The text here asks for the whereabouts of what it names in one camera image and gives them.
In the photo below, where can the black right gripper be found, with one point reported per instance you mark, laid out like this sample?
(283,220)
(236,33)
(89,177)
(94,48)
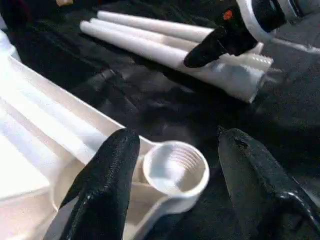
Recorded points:
(240,27)

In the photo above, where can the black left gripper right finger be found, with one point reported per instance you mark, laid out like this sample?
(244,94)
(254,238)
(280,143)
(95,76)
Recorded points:
(260,195)

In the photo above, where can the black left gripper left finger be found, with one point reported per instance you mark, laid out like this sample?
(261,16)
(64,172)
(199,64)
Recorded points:
(102,195)

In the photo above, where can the white plastic table leg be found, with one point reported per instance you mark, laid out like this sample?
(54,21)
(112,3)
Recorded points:
(150,36)
(150,24)
(150,49)

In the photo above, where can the white plastic table top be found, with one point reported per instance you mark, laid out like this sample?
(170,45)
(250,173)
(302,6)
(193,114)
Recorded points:
(35,135)

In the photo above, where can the small yellow label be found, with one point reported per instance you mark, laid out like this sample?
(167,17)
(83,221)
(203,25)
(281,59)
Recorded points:
(64,2)

